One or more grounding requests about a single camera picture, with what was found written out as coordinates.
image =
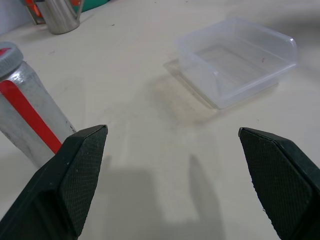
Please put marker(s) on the red and grey box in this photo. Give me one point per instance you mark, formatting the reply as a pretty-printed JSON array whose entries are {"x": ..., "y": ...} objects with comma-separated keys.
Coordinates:
[{"x": 35, "y": 11}]

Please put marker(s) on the clear plastic container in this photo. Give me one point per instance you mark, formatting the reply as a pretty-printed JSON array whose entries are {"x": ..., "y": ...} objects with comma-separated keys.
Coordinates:
[{"x": 237, "y": 62}]

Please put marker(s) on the grey ribbed bottle cap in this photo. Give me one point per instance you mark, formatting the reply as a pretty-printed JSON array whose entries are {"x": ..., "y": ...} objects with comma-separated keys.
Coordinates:
[{"x": 8, "y": 58}]

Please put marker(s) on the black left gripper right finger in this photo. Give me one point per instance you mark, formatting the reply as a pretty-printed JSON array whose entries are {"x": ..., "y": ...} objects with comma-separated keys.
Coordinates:
[{"x": 282, "y": 180}]

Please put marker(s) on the white bottle with red stripe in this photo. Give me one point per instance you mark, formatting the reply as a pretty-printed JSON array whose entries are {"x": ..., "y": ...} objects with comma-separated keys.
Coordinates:
[{"x": 27, "y": 110}]

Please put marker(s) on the teal green object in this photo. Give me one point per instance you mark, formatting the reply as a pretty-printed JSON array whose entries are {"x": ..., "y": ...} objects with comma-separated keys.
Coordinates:
[{"x": 93, "y": 4}]

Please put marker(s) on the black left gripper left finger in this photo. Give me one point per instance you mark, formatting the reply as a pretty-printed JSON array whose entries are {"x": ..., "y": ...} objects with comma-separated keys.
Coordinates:
[{"x": 62, "y": 185}]

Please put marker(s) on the stainless steel cup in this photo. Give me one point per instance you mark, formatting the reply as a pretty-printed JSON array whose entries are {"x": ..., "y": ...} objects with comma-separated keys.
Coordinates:
[{"x": 62, "y": 15}]

